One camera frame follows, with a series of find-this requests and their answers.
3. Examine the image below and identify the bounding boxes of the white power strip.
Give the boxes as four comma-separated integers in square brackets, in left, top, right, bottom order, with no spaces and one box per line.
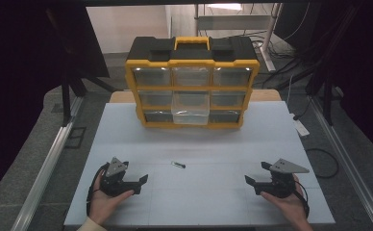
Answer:
[290,112,311,138]

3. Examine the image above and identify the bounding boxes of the grey metal desk frame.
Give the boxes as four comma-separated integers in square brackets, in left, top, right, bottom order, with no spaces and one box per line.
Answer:
[193,3,285,73]

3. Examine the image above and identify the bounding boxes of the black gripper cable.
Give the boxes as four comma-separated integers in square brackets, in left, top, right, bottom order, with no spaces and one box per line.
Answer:
[292,180,311,219]
[86,162,111,217]

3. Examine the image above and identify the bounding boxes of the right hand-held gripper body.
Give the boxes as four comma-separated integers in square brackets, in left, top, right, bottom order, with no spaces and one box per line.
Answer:
[268,158,311,199]

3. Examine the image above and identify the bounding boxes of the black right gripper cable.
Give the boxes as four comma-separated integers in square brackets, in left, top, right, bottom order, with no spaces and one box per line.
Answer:
[292,180,311,219]

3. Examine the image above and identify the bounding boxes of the metal floor rail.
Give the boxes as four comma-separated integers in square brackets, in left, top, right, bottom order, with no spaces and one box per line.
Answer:
[11,95,85,231]
[309,95,373,231]

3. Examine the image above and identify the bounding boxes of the black floor plate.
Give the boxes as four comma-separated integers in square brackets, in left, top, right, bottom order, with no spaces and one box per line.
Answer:
[64,126,87,149]

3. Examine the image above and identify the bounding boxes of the black looped floor cable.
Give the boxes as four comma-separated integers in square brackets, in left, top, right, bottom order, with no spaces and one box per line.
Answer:
[305,147,339,180]

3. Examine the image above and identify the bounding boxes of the person's left hand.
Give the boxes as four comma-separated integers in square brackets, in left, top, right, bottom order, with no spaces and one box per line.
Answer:
[87,169,136,226]

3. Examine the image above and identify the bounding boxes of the black metal stand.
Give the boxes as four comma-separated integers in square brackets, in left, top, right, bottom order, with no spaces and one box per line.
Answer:
[304,6,361,127]
[45,7,122,127]

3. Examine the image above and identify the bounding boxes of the clear plastic drawer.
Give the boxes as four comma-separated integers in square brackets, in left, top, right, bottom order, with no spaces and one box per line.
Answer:
[170,90,212,117]

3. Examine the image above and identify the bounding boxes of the yellow black drawer organizer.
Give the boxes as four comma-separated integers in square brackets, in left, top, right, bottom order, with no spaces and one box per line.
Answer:
[124,36,261,130]

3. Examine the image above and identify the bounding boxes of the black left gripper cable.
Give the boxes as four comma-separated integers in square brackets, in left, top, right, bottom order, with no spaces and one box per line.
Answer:
[86,162,111,217]

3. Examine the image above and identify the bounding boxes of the bundle of black floor cables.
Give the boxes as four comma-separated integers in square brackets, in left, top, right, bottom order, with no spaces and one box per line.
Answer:
[251,30,313,91]

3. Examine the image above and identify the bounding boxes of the wooden table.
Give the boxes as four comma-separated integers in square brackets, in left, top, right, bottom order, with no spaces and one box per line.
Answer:
[109,89,283,104]

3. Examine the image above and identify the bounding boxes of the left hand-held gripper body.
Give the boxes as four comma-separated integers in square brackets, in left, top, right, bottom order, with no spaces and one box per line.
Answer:
[99,156,135,198]

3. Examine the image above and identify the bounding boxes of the person's right hand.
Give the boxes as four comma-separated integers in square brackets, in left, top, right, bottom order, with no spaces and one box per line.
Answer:
[260,174,310,226]

